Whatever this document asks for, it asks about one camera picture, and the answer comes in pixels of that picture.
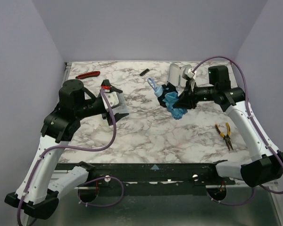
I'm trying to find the purple cable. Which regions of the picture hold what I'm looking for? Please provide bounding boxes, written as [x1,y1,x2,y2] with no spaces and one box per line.
[193,56,283,206]
[17,90,125,226]

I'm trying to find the small black stick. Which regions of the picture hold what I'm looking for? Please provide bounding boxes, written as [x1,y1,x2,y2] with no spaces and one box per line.
[140,68,150,76]

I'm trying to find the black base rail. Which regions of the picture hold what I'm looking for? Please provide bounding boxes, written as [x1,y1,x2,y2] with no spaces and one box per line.
[54,161,236,197]

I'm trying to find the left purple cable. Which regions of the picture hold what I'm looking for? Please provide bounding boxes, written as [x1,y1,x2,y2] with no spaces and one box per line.
[17,90,125,226]

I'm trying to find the blue folding umbrella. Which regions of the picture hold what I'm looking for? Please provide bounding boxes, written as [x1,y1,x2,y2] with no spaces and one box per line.
[147,78,187,120]

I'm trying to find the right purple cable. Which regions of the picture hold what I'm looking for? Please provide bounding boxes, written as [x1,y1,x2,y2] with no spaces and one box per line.
[193,56,283,206]

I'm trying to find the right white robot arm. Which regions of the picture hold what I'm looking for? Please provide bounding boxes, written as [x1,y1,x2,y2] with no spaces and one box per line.
[152,65,283,187]

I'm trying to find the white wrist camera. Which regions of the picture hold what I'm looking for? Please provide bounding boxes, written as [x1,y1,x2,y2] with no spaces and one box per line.
[104,92,120,109]
[182,67,196,81]

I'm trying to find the yellow handled pliers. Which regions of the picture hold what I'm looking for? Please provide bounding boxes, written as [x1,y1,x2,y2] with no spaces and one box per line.
[215,123,233,151]

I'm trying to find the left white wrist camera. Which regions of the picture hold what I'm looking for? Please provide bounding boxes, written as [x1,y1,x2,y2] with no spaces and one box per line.
[104,92,120,109]

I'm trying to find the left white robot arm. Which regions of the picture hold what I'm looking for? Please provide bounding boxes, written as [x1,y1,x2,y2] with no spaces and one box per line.
[5,79,127,226]

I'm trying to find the red black utility knife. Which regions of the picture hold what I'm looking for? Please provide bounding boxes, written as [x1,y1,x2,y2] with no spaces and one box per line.
[75,71,100,80]

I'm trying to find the clear plastic screw box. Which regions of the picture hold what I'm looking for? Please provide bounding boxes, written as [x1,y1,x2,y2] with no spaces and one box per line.
[114,93,129,115]

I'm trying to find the lilac umbrella case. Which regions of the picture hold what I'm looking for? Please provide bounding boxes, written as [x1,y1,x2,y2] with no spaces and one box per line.
[167,63,192,87]

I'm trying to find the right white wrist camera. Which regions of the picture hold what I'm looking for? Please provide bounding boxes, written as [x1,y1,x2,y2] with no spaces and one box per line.
[182,67,196,81]

